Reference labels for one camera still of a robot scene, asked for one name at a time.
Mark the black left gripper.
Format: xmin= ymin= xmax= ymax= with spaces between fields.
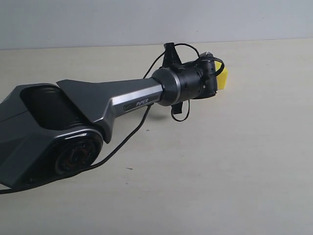
xmin=160 ymin=42 xmax=190 ymax=115

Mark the yellow foam cube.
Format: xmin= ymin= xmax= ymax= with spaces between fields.
xmin=215 ymin=61 xmax=228 ymax=90

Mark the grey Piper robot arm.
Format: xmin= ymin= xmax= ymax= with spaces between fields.
xmin=0 ymin=43 xmax=224 ymax=190

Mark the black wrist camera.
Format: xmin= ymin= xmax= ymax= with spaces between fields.
xmin=199 ymin=51 xmax=214 ymax=61

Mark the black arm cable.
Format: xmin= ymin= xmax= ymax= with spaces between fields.
xmin=0 ymin=43 xmax=225 ymax=194

